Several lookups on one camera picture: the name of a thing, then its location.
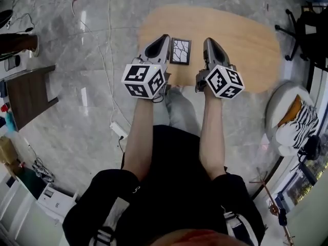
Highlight brown cardboard box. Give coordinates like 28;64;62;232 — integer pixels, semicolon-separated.
0;136;21;174

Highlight white power strip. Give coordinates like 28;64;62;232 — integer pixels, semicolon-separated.
109;121;129;140

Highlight wooden easel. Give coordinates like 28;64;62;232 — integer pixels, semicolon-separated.
249;167;296;246

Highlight person's black shirt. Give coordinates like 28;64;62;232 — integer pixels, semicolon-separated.
62;124;267;246

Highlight black framed branch picture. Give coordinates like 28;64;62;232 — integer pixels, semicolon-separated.
169;37;192;66

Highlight person's grey trousers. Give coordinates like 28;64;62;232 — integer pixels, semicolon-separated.
163;86;201;138

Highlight person's right forearm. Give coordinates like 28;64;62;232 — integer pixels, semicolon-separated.
198;92;228;181

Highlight person's left forearm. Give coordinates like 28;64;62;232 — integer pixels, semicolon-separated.
122;96;155;182

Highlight dark wooden side table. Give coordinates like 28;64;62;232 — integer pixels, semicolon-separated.
6;65;59;132

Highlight zebra striped cushion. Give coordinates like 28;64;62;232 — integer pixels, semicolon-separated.
276;104;320;150

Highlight light wooden oval table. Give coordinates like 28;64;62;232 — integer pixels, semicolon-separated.
138;5;282;94

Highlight grey backpack strap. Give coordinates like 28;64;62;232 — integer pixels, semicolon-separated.
222;211;257;246
95;226;116;246

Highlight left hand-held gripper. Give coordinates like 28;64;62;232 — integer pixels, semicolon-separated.
120;34;172;104

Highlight white round chair with cushions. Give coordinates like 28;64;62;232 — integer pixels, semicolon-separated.
265;80;321;156

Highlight black bag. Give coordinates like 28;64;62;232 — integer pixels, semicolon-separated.
297;134;321;161

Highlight orange cushion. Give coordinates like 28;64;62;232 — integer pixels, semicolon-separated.
278;94;303;127

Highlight white floor cable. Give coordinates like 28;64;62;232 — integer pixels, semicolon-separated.
71;0;133;128

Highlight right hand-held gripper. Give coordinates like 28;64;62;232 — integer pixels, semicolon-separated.
195;37;245;100

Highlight white box device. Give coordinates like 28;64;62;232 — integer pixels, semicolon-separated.
37;182;78;218

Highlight black office chair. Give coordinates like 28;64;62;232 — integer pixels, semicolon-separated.
275;5;328;69

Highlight thin black cable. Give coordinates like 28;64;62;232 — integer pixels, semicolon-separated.
7;12;36;33

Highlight grey cable bundle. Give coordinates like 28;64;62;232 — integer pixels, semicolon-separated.
31;157;56;183

